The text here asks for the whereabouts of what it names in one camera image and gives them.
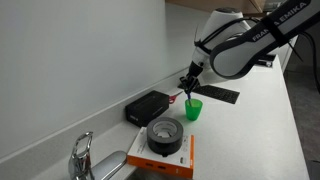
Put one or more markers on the black keyboard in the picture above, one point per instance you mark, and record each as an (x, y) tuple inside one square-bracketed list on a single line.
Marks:
[(220, 93)]

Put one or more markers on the blue pen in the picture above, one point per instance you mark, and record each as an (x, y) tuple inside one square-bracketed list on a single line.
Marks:
[(189, 99)]

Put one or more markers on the green plastic cup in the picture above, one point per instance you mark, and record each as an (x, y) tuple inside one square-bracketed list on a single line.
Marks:
[(194, 111)]

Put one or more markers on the black duct tape roll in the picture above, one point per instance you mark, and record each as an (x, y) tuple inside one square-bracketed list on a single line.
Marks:
[(165, 141)]

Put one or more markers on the chrome faucet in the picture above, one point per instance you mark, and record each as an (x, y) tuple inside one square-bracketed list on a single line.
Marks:
[(80, 160)]

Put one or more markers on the orange and white box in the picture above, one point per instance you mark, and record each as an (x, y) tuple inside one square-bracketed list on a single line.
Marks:
[(156, 163)]

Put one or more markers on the small black device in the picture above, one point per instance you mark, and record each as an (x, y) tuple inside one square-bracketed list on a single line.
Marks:
[(266, 61)]

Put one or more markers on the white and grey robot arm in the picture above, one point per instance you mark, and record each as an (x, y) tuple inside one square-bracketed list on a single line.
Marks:
[(233, 56)]

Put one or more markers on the black rectangular box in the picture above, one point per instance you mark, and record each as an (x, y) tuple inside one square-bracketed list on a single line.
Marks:
[(146, 108)]

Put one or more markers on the stainless steel sink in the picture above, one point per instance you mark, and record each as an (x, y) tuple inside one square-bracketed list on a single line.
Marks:
[(140, 176)]

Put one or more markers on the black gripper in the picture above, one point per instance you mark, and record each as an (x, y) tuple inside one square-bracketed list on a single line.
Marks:
[(194, 71)]

